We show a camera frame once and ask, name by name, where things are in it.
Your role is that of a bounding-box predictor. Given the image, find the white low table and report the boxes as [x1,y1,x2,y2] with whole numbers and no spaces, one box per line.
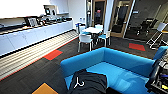
[82,26,103,35]

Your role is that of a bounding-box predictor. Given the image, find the black coffee machine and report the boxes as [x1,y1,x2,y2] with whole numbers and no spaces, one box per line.
[43,4,58,18]

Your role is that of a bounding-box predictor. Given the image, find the white chair teal seat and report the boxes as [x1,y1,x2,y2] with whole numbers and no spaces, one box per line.
[97,29,112,48]

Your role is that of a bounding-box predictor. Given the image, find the blue sofa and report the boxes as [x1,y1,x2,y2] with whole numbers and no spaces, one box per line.
[60,45,168,94]

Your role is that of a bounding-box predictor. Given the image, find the white kitchen cabinets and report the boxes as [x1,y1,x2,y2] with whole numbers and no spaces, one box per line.
[0,20,75,57]
[0,0,70,20]

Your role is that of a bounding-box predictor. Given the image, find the black equipment rig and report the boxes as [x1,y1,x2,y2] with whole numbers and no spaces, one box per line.
[145,53,168,94]

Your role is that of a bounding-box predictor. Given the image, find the white upper kitchen cabinets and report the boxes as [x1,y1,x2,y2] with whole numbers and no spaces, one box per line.
[0,0,70,20]

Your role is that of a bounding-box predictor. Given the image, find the black office chair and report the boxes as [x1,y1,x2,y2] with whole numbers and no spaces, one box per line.
[136,18,159,37]

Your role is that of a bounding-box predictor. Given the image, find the black sweatshirt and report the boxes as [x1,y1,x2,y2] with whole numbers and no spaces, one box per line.
[67,68,109,94]

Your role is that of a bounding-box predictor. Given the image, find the white bar stool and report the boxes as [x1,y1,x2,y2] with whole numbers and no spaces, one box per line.
[145,21,168,50]

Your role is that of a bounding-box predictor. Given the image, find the wooden framed glass door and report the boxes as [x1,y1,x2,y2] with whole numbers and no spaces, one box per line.
[91,0,108,29]
[109,0,135,38]

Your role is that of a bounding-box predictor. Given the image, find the white lower kitchen cabinets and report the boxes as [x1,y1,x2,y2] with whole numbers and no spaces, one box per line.
[0,20,75,57]

